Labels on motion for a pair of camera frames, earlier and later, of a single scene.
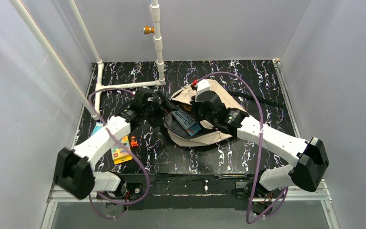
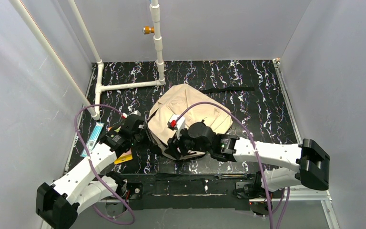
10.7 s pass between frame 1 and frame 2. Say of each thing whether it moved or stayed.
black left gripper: moved
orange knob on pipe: stayed
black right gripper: moved
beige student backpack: moved
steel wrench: stayed
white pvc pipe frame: stayed
